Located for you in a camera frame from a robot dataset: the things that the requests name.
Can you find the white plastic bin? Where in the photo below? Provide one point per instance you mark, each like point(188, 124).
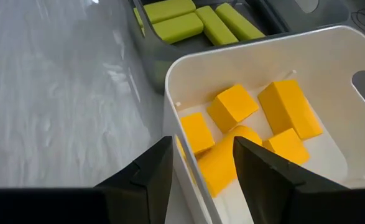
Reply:
point(325, 53)

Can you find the grey plastic bin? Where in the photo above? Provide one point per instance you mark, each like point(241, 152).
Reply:
point(157, 56)

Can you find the yellow rectangular block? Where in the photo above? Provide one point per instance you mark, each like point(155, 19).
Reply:
point(289, 109)

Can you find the yellow cube block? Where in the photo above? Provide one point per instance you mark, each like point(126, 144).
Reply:
point(232, 105)

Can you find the lime green block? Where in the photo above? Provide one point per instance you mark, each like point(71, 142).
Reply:
point(216, 26)
point(169, 9)
point(239, 20)
point(177, 28)
point(137, 17)

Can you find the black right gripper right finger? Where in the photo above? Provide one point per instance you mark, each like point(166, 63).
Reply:
point(309, 205)

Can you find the yellow cylinder block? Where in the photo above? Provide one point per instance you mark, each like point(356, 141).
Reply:
point(218, 165)

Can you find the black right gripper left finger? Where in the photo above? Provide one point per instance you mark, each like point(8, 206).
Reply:
point(61, 207)

